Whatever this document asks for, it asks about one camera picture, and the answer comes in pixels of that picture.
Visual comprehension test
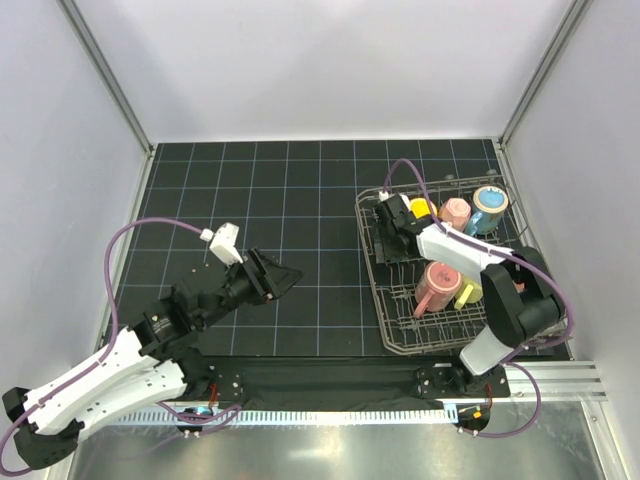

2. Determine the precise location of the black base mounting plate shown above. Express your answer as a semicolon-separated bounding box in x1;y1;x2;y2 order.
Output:
176;355;511;412

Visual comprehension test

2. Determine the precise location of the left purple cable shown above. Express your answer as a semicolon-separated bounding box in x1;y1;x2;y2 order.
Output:
0;216;241;476

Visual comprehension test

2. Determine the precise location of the cream yellow faceted mug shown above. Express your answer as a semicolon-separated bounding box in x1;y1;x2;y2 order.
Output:
454;281;483;310

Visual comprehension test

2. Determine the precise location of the purple cable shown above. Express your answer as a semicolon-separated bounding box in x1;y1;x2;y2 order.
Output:
0;216;241;476
384;158;576;439

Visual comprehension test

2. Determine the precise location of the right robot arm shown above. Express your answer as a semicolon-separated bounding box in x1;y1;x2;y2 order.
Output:
374;193;573;377

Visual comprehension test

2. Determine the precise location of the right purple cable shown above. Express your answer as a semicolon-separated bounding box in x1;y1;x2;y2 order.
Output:
384;158;576;439

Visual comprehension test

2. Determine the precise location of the yellow mug black handle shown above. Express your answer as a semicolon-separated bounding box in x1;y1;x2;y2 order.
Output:
409;198;438;219

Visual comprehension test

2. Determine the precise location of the white slotted cable duct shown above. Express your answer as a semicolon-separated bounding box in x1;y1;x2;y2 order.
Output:
114;404;458;428

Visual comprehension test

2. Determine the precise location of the pink faceted mug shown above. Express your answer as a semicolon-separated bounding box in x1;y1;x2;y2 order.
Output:
439;197;472;232

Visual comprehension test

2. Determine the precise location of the grey wire dish rack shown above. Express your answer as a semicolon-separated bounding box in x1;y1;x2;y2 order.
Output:
353;172;574;357

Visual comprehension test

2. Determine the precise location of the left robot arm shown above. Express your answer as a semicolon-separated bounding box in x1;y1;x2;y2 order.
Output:
2;248;303;470

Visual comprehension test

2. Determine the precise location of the blue butterfly mug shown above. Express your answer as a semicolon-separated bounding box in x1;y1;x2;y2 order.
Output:
464;185;509;236

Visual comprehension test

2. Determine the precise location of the clear glass tumbler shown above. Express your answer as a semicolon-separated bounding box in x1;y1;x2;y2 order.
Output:
539;317;568;342

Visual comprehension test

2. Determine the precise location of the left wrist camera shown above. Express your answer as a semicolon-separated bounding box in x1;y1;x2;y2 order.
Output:
199;222;243;266

